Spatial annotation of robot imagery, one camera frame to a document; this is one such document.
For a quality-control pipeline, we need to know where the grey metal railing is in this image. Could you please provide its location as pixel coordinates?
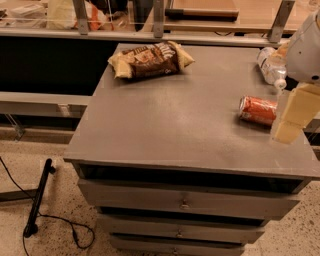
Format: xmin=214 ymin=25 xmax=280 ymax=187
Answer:
xmin=0 ymin=0 xmax=304 ymax=47

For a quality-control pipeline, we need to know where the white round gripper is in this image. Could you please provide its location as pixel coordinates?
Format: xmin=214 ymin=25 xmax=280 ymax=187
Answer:
xmin=271 ymin=9 xmax=320 ymax=144

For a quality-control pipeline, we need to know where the black floor stand bar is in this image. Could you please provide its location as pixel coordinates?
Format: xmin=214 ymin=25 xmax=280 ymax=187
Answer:
xmin=23 ymin=159 xmax=56 ymax=238

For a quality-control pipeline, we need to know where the top grey drawer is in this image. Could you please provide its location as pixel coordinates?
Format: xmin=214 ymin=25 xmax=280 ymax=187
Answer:
xmin=78 ymin=179 xmax=299 ymax=220

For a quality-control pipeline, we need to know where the bottom grey drawer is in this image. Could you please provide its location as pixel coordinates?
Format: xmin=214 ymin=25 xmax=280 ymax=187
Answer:
xmin=110 ymin=235 xmax=244 ymax=256

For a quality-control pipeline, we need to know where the grey drawer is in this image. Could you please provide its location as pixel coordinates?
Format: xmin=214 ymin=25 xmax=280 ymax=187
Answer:
xmin=110 ymin=235 xmax=244 ymax=256
xmin=78 ymin=179 xmax=299 ymax=220
xmin=97 ymin=214 xmax=264 ymax=244

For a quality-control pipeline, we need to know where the red coke can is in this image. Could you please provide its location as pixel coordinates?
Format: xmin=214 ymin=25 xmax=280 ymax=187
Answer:
xmin=239 ymin=96 xmax=277 ymax=126

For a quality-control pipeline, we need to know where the middle grey drawer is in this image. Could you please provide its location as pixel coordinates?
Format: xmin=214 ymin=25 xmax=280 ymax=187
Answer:
xmin=97 ymin=214 xmax=264 ymax=244

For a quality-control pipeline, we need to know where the yellow plastic bag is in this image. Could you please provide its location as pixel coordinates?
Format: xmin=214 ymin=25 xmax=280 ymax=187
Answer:
xmin=47 ymin=0 xmax=106 ymax=31

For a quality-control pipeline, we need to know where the brown chip bag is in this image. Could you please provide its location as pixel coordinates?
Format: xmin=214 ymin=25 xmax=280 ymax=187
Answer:
xmin=108 ymin=41 xmax=195 ymax=79

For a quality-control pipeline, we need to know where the grey drawer cabinet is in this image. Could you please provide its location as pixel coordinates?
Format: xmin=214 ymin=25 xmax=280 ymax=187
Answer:
xmin=63 ymin=42 xmax=320 ymax=256

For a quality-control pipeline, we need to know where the clear plastic water bottle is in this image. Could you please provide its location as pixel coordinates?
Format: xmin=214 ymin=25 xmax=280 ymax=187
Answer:
xmin=257 ymin=47 xmax=287 ymax=90

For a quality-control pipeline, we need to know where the black floor cable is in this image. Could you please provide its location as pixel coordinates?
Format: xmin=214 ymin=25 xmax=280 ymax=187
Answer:
xmin=0 ymin=156 xmax=96 ymax=256

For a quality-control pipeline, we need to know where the dark wooden block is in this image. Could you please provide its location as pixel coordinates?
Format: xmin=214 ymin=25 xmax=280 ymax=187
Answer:
xmin=165 ymin=8 xmax=239 ymax=22

